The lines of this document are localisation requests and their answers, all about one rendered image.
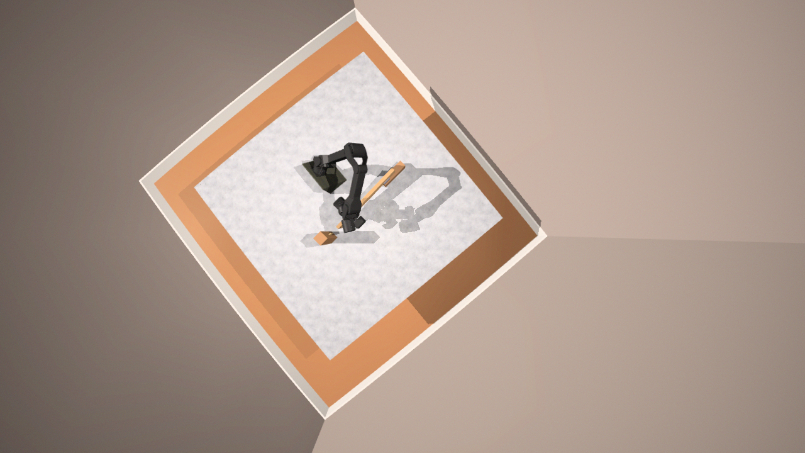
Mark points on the long wooden rail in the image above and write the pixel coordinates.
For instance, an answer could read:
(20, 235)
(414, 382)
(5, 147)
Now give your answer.
(373, 190)

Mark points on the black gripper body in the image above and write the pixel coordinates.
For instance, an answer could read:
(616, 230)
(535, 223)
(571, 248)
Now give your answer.
(358, 222)

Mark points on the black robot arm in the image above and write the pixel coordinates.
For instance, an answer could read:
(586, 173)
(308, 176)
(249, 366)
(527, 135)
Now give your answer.
(349, 208)

